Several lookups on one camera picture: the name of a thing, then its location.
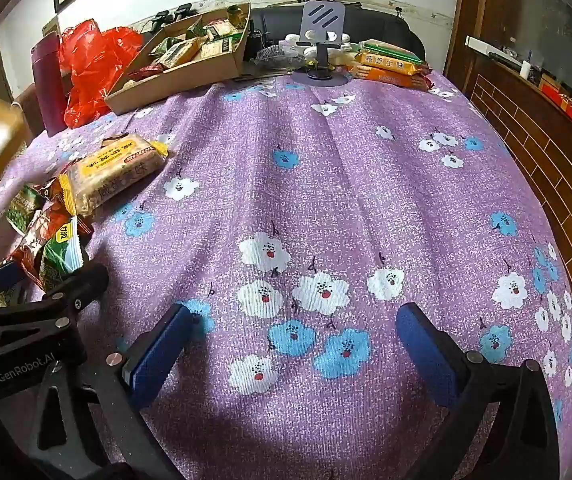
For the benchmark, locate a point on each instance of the black sofa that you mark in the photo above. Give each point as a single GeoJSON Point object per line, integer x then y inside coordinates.
{"type": "Point", "coordinates": [390, 27]}

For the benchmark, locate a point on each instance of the wooden glass-door cabinet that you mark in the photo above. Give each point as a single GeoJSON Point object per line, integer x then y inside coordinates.
{"type": "Point", "coordinates": [540, 170]}

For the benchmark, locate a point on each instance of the brown wooden door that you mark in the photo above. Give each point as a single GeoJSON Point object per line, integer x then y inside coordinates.
{"type": "Point", "coordinates": [465, 10]}

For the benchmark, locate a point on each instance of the red snack packet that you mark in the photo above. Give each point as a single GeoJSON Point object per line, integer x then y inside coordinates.
{"type": "Point", "coordinates": [41, 227]}

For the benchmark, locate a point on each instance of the pile of assorted snack packets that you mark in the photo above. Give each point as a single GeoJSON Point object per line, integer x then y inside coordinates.
{"type": "Point", "coordinates": [186, 50]}

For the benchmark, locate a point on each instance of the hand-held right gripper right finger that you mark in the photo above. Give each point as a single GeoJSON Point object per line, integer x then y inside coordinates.
{"type": "Point", "coordinates": [425, 355]}

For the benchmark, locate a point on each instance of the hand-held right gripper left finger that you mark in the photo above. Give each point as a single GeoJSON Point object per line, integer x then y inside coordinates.
{"type": "Point", "coordinates": [161, 355]}

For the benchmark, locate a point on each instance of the brown cardboard box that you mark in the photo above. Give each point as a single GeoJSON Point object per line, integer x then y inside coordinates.
{"type": "Point", "coordinates": [186, 80]}

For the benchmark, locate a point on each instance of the green pea snack packet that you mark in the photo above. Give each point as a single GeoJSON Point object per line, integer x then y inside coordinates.
{"type": "Point", "coordinates": [61, 255]}

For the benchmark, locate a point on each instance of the green-edged biscuit packet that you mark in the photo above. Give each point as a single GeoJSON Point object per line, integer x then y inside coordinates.
{"type": "Point", "coordinates": [390, 50]}

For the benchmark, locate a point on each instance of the clear plastic bag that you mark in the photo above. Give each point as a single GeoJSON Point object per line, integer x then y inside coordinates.
{"type": "Point", "coordinates": [276, 57]}

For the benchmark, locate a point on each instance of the magenta thermos bottle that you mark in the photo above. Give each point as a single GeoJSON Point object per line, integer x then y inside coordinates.
{"type": "Point", "coordinates": [48, 80]}

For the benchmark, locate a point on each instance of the white long box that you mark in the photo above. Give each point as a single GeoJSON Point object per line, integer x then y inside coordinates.
{"type": "Point", "coordinates": [490, 50]}

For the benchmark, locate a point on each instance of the purple floral tablecloth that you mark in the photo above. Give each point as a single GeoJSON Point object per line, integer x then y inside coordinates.
{"type": "Point", "coordinates": [316, 185]}

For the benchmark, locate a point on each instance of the large yellow biscuit packet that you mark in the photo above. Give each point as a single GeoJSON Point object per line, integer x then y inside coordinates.
{"type": "Point", "coordinates": [111, 170]}

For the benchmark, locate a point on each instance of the red plastic bag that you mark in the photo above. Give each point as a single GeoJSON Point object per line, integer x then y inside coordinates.
{"type": "Point", "coordinates": [91, 65]}

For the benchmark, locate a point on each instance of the dark green snack packet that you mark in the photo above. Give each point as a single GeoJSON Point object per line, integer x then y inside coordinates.
{"type": "Point", "coordinates": [23, 207]}

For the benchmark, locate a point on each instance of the black device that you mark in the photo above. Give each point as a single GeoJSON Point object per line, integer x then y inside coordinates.
{"type": "Point", "coordinates": [160, 19]}
{"type": "Point", "coordinates": [184, 12]}

